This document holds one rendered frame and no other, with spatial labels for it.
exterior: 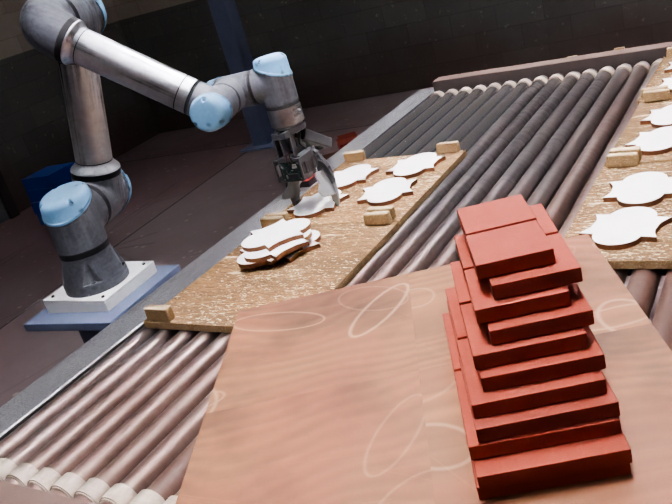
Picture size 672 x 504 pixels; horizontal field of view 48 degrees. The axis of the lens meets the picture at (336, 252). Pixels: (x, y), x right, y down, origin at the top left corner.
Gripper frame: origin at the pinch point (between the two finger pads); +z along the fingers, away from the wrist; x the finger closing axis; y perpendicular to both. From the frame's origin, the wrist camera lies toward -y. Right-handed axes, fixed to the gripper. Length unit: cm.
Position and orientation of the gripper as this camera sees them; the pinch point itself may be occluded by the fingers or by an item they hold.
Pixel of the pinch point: (318, 203)
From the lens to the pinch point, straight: 174.4
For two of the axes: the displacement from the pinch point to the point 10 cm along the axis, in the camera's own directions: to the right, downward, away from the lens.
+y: -4.7, 4.6, -7.5
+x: 8.5, -0.1, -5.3
